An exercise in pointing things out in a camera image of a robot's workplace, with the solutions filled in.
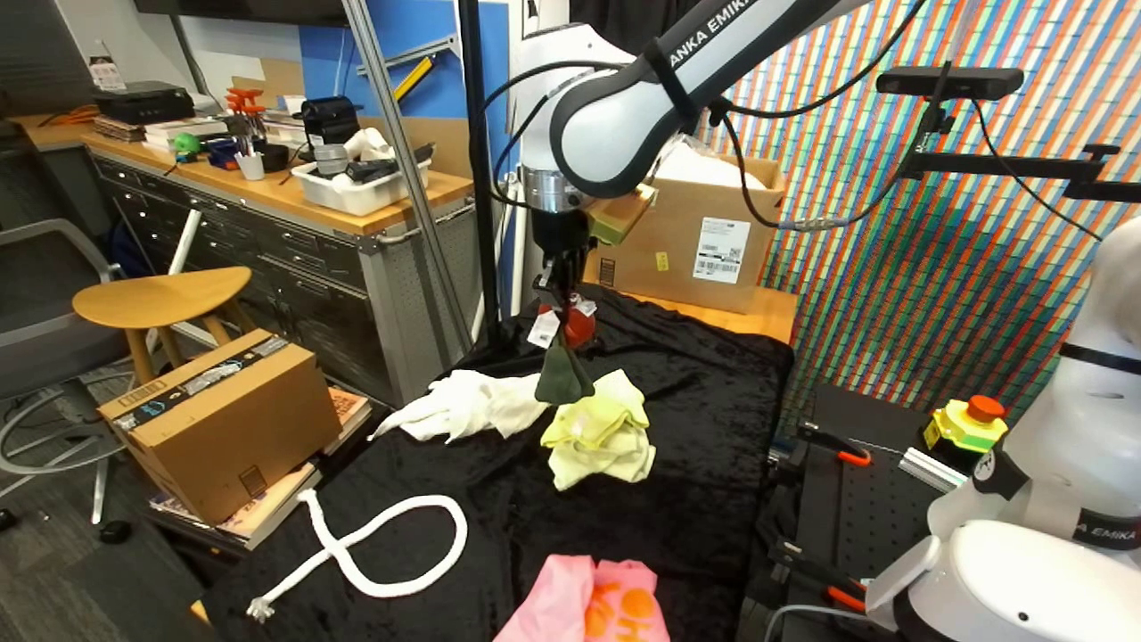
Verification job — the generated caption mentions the wooden stool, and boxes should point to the wooden stool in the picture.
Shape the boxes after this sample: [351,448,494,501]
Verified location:
[72,267,251,381]

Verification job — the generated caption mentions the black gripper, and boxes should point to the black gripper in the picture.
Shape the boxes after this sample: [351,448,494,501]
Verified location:
[534,209,591,307]

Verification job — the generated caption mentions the pink printed cloth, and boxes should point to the pink printed cloth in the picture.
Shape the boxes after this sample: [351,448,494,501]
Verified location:
[494,552,672,642]

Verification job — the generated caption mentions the white tray on bench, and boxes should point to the white tray on bench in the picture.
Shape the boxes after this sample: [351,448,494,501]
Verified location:
[294,162,407,219]

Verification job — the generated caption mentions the wooden workbench with drawers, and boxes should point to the wooden workbench with drawers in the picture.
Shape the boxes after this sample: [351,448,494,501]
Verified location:
[23,113,478,404]

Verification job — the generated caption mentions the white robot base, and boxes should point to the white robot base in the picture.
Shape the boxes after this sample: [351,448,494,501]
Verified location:
[867,219,1141,642]

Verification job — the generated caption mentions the plush red flower green leaves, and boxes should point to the plush red flower green leaves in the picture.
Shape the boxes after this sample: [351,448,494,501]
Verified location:
[529,302,596,404]

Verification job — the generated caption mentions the yellow emergency stop button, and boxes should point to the yellow emergency stop button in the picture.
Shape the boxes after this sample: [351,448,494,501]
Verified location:
[924,391,1008,457]

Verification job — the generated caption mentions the black camera stand pole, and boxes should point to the black camera stand pole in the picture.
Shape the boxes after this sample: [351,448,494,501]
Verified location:
[458,0,503,347]

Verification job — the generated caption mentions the large cardboard box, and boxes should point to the large cardboard box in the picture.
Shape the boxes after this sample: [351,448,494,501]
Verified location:
[585,140,788,309]

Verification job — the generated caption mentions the black velvet table cloth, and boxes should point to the black velvet table cloth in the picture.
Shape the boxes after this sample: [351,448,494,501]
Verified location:
[208,294,791,642]

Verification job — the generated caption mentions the yellow microfiber cloth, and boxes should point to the yellow microfiber cloth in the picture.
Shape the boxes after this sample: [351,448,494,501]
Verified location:
[541,372,656,492]

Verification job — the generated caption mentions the cardboard box on floor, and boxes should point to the cardboard box on floor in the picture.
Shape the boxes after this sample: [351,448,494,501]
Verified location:
[100,330,342,525]

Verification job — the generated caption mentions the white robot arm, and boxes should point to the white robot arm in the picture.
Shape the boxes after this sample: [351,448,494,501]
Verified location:
[517,0,867,302]

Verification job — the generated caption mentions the camera on boom arm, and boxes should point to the camera on boom arm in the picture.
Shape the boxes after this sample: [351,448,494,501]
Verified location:
[873,66,1141,206]

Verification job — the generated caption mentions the white rope loop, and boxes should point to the white rope loop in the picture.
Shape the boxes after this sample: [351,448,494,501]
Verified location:
[244,484,472,629]

